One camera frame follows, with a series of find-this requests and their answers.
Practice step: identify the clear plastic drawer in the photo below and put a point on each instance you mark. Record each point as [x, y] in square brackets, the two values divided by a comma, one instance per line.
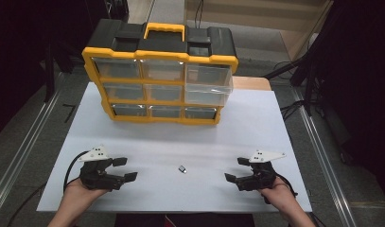
[209, 94]

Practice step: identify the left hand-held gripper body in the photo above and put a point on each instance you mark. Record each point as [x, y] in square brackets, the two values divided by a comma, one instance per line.
[97, 178]

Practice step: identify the person's right hand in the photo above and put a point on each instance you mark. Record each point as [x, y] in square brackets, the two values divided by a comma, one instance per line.
[280, 197]

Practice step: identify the person's dark clothing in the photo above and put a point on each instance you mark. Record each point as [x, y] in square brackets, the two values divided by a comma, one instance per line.
[183, 220]

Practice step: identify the aluminium floor rail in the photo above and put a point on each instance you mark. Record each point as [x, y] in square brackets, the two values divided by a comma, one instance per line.
[20, 157]
[325, 157]

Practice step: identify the small dark metal adapter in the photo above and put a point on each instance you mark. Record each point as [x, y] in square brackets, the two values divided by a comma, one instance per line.
[182, 169]

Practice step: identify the person's left hand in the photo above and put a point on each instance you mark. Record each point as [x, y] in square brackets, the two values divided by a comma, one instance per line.
[78, 197]

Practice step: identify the black metal stand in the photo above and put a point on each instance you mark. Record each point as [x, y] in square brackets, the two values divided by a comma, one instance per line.
[308, 78]
[49, 72]

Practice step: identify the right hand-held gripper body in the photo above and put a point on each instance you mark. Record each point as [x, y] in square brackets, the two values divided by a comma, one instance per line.
[259, 179]

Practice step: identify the yellow black drawer organizer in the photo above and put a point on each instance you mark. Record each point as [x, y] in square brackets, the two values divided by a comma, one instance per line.
[161, 47]

